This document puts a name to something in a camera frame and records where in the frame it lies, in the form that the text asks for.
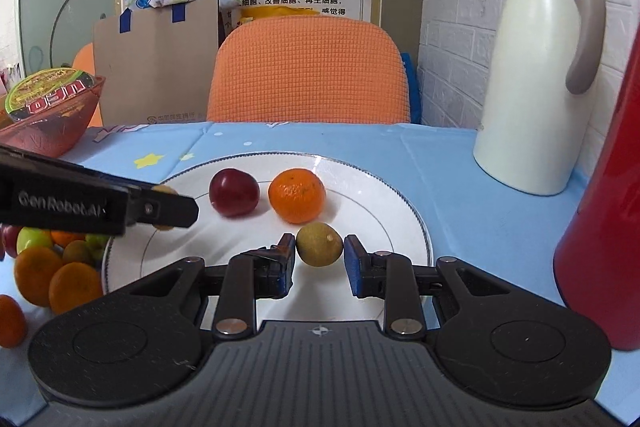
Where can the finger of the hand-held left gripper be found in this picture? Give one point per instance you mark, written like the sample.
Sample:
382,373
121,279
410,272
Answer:
167,210

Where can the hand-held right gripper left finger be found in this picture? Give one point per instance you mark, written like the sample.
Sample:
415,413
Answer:
287,268

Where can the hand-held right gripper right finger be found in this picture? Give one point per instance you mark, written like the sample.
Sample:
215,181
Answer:
353,268

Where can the orange tangerine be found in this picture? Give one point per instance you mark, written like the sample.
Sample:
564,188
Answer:
67,238
75,289
37,272
10,322
296,195

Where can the green kiwi fruit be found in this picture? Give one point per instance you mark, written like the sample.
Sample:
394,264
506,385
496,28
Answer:
320,244

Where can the red plum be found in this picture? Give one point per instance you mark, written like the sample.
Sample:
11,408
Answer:
234,193
11,239

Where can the green apple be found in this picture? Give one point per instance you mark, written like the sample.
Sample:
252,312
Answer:
97,242
32,239

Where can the white plate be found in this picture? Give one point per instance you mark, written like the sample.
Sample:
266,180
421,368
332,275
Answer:
380,212

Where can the red bowl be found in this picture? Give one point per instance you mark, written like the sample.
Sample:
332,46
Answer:
45,134

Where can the instant noodle cup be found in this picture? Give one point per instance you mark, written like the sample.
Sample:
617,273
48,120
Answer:
47,94

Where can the cardboard box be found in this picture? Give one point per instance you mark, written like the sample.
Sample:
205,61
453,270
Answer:
155,72

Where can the blue printed tablecloth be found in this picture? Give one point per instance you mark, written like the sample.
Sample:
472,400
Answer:
450,167

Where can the orange chair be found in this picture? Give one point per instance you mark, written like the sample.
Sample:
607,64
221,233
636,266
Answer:
87,62
310,72

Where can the blue tape strip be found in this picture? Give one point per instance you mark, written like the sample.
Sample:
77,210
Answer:
178,12
125,21

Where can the orange chair back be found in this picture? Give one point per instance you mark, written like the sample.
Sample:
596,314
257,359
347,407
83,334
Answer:
310,72

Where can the white thermos jug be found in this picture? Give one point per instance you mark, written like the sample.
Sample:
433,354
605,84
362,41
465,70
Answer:
530,82

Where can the red thermos jug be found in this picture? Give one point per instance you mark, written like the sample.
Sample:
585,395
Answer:
610,232

